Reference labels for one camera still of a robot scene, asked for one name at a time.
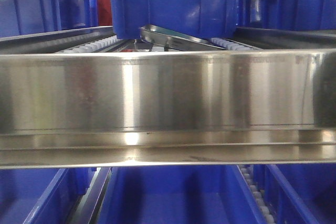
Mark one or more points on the stainless steel shelf front rail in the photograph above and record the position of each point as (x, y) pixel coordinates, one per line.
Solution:
(167, 108)

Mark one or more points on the dark blue bin lower left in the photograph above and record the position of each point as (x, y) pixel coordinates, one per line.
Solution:
(42, 195)

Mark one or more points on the dark blue bin upper left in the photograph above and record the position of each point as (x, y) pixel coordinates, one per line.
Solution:
(22, 17)

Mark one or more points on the white roller track upper right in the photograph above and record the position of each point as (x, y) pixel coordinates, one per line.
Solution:
(231, 45)

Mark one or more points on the dark blue bin upper middle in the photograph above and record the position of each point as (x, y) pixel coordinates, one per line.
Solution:
(198, 18)

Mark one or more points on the dark blue bin lower right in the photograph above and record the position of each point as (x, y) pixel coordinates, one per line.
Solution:
(298, 193)

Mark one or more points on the dark blue bin upper right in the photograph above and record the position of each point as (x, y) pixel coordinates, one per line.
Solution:
(295, 15)

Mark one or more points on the steel lane divider rail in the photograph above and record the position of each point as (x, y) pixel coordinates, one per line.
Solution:
(174, 40)

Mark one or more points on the white roller track lower right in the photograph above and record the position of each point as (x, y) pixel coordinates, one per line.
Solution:
(247, 172)

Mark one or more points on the dark blue bin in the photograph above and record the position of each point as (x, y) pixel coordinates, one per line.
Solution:
(179, 194)
(295, 15)
(22, 17)
(298, 193)
(198, 18)
(42, 195)

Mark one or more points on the white roller track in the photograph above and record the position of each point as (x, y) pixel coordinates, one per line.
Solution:
(247, 172)
(231, 45)
(91, 47)

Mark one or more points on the dark blue bin lower middle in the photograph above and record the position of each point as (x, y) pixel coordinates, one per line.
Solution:
(179, 194)

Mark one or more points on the red package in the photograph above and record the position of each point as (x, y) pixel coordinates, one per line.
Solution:
(104, 12)

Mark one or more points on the white roller track upper left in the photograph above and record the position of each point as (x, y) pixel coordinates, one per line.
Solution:
(91, 47)

